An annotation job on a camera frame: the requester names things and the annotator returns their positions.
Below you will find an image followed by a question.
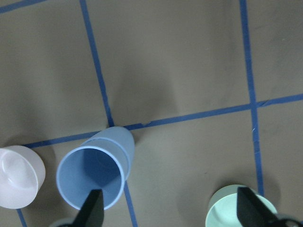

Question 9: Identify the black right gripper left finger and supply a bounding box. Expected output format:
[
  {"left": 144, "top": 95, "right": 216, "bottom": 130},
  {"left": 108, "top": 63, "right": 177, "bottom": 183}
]
[{"left": 73, "top": 189, "right": 104, "bottom": 227}]

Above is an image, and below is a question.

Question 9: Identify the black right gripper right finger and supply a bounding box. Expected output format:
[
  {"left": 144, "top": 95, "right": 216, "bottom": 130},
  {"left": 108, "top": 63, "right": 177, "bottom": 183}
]
[{"left": 237, "top": 187, "right": 287, "bottom": 227}]

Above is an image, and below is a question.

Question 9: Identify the blue cup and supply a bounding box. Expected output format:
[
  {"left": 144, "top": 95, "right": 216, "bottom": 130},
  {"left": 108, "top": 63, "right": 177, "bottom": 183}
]
[{"left": 56, "top": 140, "right": 129, "bottom": 210}]

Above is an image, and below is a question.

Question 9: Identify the mint green bowl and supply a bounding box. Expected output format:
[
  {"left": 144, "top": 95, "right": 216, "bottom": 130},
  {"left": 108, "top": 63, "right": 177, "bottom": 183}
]
[{"left": 205, "top": 184, "right": 278, "bottom": 227}]

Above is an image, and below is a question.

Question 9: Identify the pink bowl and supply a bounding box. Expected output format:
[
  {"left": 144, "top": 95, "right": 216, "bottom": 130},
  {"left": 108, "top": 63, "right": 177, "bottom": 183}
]
[{"left": 0, "top": 145, "right": 45, "bottom": 209}]

